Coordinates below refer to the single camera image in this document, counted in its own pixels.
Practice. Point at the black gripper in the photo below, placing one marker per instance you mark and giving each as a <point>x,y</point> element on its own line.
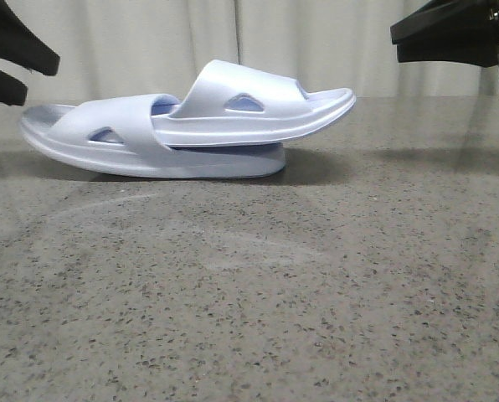
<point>473,25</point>

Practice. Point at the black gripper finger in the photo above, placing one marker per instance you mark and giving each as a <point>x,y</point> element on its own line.
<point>19,45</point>
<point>13,92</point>

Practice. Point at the grey-white curtain backdrop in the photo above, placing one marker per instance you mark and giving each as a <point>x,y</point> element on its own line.
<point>116,48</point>

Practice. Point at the light blue slipper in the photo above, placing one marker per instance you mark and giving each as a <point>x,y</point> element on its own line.
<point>121,136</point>
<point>232,105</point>

